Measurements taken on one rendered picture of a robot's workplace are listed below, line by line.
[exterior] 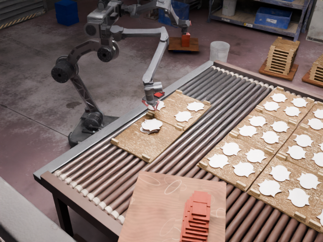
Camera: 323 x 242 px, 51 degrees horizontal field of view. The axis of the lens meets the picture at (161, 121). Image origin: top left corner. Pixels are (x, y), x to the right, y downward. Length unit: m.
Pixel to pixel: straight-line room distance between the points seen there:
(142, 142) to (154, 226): 0.77
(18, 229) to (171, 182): 1.65
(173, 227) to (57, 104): 3.12
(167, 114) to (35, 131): 1.99
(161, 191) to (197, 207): 0.32
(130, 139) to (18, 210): 2.07
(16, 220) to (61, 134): 3.73
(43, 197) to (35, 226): 3.07
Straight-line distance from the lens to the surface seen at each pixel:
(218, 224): 1.77
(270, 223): 2.00
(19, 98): 4.82
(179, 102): 2.74
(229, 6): 7.16
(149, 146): 2.30
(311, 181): 2.28
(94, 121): 3.47
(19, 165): 3.75
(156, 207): 1.80
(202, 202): 1.65
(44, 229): 0.29
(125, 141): 2.34
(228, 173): 2.17
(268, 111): 2.79
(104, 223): 1.87
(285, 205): 2.09
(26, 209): 0.31
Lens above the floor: 2.44
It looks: 37 degrees down
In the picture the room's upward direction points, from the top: 2 degrees clockwise
